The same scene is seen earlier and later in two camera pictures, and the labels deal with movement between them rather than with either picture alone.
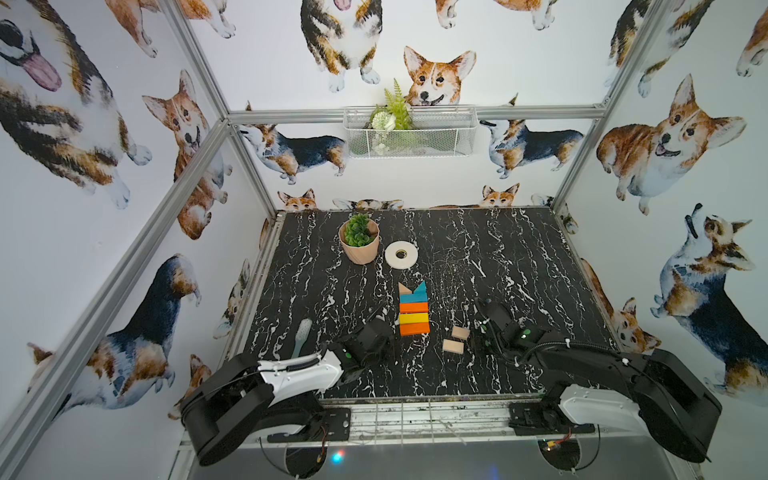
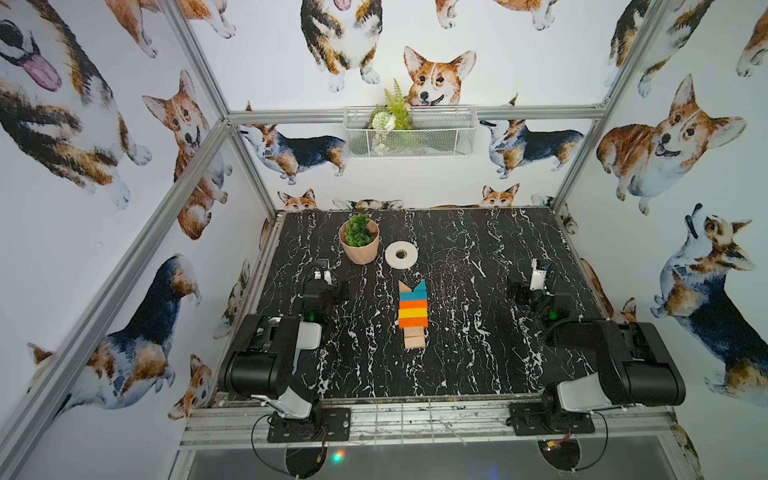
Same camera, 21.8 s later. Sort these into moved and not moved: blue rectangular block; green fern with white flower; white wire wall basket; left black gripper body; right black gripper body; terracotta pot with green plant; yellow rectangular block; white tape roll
Moved: yellow rectangular block; left black gripper body; right black gripper body
Not moved: white wire wall basket; blue rectangular block; white tape roll; terracotta pot with green plant; green fern with white flower
